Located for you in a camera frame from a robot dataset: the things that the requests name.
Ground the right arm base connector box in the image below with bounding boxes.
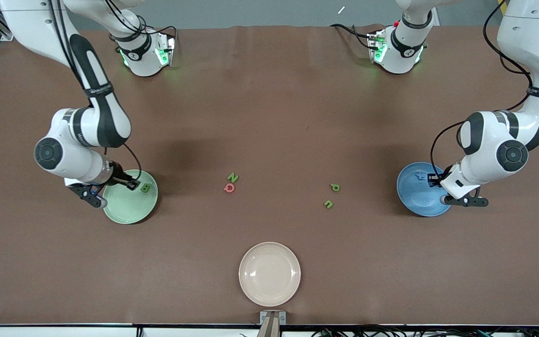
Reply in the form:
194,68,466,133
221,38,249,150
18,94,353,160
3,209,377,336
154,35,177,68

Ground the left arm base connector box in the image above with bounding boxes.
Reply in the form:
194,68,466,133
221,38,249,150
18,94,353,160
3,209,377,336
367,30,388,65

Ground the light green plate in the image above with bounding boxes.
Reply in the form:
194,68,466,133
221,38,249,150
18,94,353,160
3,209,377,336
103,169,159,225

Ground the blue plate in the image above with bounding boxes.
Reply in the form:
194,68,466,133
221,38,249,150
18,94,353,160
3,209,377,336
396,162,455,217

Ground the brown table mat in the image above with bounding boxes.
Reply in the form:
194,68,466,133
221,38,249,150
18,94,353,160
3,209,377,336
0,24,539,326

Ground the beige plate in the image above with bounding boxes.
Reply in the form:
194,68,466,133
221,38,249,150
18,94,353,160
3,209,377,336
239,242,301,308

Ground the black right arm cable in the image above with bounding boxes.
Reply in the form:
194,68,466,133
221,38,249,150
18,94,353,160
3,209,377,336
50,0,142,182

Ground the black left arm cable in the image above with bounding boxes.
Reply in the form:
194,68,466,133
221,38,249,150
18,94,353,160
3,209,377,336
430,0,532,181

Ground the black arm base cable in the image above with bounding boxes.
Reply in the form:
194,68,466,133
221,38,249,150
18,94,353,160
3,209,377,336
329,23,374,50
141,23,179,43

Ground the white table edge rail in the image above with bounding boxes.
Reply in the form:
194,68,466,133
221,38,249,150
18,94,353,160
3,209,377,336
0,323,539,337

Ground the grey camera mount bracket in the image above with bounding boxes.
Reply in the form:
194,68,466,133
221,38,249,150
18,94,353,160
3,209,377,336
260,310,287,337

